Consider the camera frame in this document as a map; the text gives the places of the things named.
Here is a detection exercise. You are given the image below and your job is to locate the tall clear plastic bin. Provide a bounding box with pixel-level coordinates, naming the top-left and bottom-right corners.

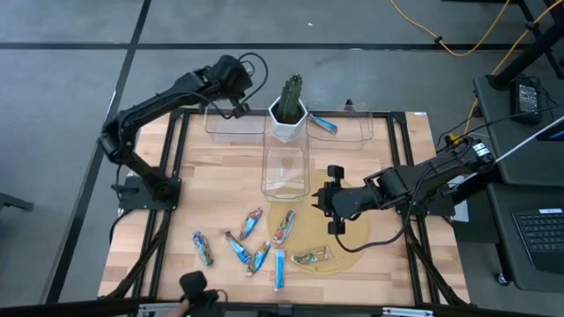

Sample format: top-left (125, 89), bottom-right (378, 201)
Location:
top-left (259, 127), bottom-right (311, 203)

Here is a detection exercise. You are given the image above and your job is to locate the round woven yellow placemat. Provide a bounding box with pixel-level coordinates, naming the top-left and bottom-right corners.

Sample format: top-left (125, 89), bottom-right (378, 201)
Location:
top-left (265, 170), bottom-right (370, 274)

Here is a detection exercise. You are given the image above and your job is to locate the green brown granola bar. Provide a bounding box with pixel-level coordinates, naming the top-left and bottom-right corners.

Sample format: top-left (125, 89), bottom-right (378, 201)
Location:
top-left (191, 231), bottom-right (215, 269)

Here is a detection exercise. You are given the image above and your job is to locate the black aluminium table frame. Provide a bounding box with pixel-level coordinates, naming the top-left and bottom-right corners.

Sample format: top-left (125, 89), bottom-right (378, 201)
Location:
top-left (99, 99), bottom-right (471, 309)

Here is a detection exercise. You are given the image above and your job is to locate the blue green orange granola bar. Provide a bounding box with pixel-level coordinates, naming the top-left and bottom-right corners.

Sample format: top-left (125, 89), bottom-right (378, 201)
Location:
top-left (245, 240), bottom-right (271, 277)

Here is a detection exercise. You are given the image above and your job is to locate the yellow cable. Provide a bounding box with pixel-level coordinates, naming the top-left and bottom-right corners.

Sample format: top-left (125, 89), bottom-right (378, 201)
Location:
top-left (389, 0), bottom-right (512, 57)
top-left (462, 0), bottom-right (554, 136)

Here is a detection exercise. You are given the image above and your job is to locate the long light blue granola bar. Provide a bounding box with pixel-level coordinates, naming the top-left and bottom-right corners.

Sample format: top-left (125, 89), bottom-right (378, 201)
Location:
top-left (273, 248), bottom-right (287, 293)

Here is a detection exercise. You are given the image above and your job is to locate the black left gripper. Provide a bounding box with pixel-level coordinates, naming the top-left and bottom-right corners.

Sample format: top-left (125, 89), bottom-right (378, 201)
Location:
top-left (210, 53), bottom-right (255, 120)

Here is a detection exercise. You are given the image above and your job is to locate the red and blue granola bar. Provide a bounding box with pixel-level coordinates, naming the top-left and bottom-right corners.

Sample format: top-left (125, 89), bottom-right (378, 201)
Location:
top-left (239, 207), bottom-right (264, 241)

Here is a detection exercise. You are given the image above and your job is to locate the black stand pole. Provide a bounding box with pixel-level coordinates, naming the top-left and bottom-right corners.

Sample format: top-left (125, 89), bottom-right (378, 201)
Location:
top-left (486, 0), bottom-right (564, 92)

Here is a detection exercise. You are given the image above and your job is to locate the black handheld device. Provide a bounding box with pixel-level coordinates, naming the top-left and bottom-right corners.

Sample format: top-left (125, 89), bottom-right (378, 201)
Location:
top-left (179, 270), bottom-right (219, 309)

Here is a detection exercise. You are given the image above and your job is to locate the orange multicoloured granola bar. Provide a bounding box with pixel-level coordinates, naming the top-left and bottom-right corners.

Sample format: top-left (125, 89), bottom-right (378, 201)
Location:
top-left (271, 209), bottom-right (297, 246)
top-left (290, 245), bottom-right (332, 266)

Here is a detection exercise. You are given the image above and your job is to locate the black desk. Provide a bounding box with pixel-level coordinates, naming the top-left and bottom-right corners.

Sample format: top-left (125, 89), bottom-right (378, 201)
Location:
top-left (472, 73), bottom-right (564, 294)

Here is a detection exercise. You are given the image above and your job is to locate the white hexagonal plant pot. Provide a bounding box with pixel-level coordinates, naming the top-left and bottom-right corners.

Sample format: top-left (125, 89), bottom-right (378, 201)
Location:
top-left (267, 96), bottom-right (308, 143)

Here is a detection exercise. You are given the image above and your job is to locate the black keyboard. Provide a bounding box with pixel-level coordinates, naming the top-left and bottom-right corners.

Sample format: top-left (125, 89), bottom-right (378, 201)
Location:
top-left (512, 207), bottom-right (564, 273)

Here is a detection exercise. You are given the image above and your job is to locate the dark blue granola bar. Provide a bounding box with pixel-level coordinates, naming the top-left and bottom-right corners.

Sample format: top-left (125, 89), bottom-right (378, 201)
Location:
top-left (225, 230), bottom-right (252, 265)

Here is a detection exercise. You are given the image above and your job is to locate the black front crossbar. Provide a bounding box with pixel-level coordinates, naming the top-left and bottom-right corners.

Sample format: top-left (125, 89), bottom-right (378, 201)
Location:
top-left (0, 297), bottom-right (564, 317)

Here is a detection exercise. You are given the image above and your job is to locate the green cactus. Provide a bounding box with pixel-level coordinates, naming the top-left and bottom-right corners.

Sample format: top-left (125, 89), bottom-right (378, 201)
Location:
top-left (275, 73), bottom-right (305, 124)

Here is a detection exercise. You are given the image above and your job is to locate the black power adapter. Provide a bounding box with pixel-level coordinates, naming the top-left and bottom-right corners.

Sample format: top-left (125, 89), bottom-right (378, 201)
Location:
top-left (509, 77), bottom-right (544, 126)

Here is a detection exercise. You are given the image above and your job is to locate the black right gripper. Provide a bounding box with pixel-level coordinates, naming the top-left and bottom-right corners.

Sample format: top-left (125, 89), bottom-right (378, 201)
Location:
top-left (311, 165), bottom-right (376, 236)

